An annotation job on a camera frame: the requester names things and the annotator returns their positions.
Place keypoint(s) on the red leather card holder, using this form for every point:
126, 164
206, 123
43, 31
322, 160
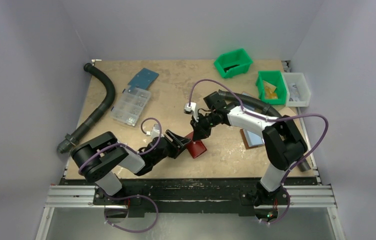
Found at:
195, 148

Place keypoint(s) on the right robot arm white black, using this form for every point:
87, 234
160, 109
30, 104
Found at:
283, 141

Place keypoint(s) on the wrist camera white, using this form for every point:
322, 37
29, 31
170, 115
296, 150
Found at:
154, 132
190, 108

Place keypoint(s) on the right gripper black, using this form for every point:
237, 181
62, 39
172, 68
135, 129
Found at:
201, 126

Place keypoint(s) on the green bin rear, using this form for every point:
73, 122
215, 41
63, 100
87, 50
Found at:
233, 63

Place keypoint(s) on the clear compartment screw box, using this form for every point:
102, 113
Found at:
129, 106

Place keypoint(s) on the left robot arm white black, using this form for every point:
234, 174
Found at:
97, 158

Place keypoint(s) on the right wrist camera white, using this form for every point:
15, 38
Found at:
190, 108

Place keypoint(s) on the brown open card holder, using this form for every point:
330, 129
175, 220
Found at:
251, 140

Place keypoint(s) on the white plastic bin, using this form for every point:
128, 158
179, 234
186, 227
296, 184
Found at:
298, 92

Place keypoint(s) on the green bin with yellow items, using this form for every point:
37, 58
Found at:
271, 87

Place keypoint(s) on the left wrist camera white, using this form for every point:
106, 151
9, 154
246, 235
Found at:
154, 132

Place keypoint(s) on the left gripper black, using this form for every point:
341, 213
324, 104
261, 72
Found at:
176, 149

